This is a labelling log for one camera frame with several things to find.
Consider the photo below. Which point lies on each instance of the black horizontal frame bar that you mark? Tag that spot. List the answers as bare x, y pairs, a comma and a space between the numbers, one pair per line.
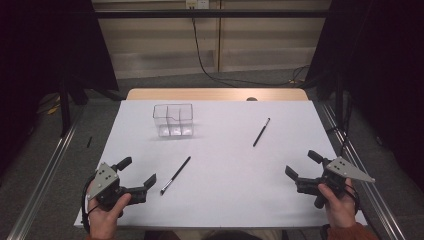
233, 14

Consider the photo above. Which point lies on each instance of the black metal stand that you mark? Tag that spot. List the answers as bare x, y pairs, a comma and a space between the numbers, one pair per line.
65, 110

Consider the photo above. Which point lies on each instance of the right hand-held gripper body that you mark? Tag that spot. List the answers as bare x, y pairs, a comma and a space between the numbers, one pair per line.
336, 175

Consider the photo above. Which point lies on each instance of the light wooden table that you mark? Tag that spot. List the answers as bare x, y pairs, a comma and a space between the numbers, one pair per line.
200, 94

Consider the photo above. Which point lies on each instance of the white table cover sheet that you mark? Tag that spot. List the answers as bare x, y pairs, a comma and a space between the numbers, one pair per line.
216, 200

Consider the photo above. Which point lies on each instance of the small black stick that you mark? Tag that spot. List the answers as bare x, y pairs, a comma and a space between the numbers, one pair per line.
89, 142

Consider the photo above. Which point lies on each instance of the person's left hand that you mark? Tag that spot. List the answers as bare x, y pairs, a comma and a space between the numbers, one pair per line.
105, 220

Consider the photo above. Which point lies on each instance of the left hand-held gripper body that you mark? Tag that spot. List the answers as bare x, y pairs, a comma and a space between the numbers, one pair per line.
106, 181

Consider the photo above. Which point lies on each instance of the white wall power outlet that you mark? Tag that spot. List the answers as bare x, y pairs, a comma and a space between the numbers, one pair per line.
197, 4

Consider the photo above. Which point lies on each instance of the black brush with silver ferrule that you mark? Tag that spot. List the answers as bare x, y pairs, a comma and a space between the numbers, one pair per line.
175, 175

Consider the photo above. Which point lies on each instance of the aluminium floor rail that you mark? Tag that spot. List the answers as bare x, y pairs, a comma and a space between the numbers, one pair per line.
385, 215
43, 176

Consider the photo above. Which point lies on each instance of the clear plastic organizer box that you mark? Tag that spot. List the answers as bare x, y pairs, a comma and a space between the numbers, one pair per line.
173, 120

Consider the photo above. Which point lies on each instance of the black curtain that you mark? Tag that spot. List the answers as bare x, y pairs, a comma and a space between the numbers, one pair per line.
383, 66
40, 50

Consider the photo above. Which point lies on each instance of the thin black pen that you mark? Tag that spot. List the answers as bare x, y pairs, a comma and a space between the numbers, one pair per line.
261, 132

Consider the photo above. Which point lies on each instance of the person's right hand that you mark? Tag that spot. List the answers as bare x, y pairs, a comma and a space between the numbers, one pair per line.
340, 208

